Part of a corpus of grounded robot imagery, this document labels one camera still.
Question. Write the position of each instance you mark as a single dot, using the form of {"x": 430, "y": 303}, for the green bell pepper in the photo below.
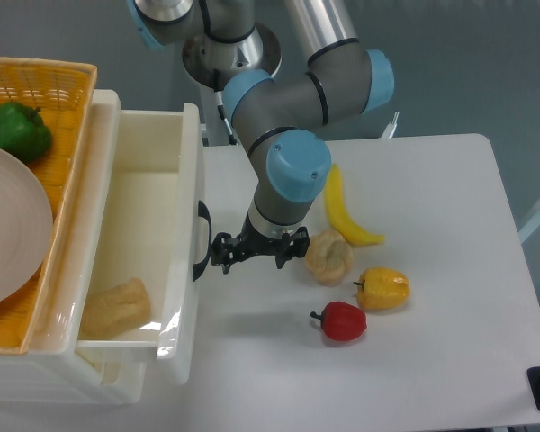
{"x": 23, "y": 133}

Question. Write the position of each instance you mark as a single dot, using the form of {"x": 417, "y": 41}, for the beige round plate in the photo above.
{"x": 25, "y": 224}

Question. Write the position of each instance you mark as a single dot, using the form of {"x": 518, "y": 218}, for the yellow banana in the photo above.
{"x": 338, "y": 216}

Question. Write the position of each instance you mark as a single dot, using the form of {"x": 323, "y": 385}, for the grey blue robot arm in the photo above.
{"x": 229, "y": 53}

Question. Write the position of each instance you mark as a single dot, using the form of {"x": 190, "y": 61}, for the long bread roll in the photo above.
{"x": 111, "y": 312}

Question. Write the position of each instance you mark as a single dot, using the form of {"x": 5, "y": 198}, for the white drawer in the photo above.
{"x": 155, "y": 227}
{"x": 117, "y": 381}

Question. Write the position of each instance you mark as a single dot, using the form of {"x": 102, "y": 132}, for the red bell pepper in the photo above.
{"x": 341, "y": 321}

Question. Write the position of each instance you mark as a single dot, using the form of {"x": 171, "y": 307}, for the white drawer cabinet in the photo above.
{"x": 51, "y": 371}

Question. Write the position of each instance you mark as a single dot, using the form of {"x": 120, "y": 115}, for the yellow bell pepper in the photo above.
{"x": 381, "y": 288}

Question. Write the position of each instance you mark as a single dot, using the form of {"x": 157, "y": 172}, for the round bread bun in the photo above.
{"x": 329, "y": 257}

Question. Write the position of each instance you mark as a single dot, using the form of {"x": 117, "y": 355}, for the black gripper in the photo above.
{"x": 226, "y": 250}

